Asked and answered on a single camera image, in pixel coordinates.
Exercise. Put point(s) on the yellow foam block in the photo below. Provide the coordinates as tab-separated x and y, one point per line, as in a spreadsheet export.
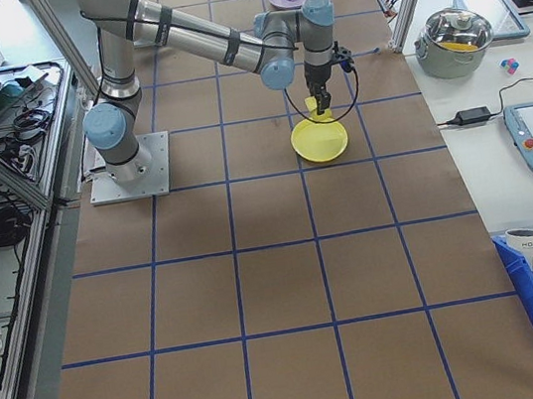
311	103

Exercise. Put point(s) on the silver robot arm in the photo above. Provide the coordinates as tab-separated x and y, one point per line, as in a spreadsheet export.
202	36

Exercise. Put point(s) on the yellow round plate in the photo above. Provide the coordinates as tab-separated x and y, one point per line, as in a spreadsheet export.
318	144

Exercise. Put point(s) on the stainless steel pot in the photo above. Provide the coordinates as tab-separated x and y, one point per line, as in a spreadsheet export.
447	64

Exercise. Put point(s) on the glass pot lid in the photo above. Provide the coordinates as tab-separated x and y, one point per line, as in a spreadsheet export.
452	28

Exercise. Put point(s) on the yellow item inside pot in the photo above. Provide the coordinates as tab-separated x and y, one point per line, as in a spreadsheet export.
462	46

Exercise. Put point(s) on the black table power adapter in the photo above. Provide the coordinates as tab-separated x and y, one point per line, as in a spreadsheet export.
472	116

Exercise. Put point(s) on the small colourful cube toy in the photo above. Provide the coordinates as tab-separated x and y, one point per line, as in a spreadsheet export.
510	65

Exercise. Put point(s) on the white mug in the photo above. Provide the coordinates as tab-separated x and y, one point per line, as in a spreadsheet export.
529	243

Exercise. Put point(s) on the green board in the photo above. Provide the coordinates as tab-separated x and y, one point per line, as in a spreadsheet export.
5	98

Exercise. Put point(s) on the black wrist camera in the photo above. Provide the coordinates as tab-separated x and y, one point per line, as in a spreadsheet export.
342	55

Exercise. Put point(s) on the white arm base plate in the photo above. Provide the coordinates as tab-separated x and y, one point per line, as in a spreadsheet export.
139	43
157	175

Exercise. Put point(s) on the V-shaped metal bar frame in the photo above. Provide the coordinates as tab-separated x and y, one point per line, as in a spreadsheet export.
36	304

